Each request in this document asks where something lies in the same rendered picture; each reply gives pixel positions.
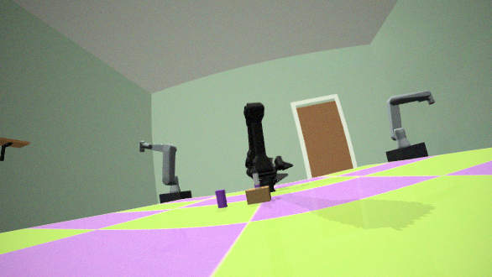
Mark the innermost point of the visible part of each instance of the purple cylinder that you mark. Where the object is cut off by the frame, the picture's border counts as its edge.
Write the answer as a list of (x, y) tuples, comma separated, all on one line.
[(221, 198)]

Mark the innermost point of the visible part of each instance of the tan wooden block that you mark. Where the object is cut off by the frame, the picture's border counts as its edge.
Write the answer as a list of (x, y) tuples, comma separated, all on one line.
[(254, 196)]

